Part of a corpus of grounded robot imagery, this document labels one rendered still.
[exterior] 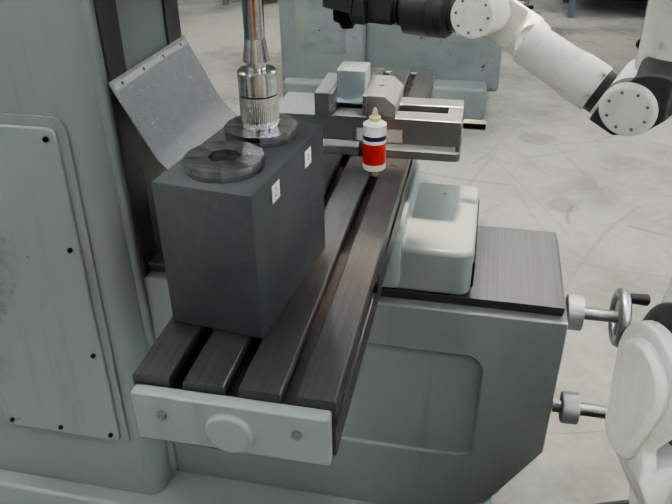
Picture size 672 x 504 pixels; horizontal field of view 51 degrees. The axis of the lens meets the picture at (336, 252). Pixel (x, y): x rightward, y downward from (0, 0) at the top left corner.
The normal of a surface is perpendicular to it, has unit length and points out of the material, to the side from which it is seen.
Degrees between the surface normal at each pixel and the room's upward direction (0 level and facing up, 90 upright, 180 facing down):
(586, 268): 0
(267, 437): 90
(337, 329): 0
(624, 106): 96
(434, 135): 90
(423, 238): 0
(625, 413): 90
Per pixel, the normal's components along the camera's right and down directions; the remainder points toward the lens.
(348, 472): -0.21, 0.51
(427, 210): -0.01, -0.86
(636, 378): -0.99, 0.07
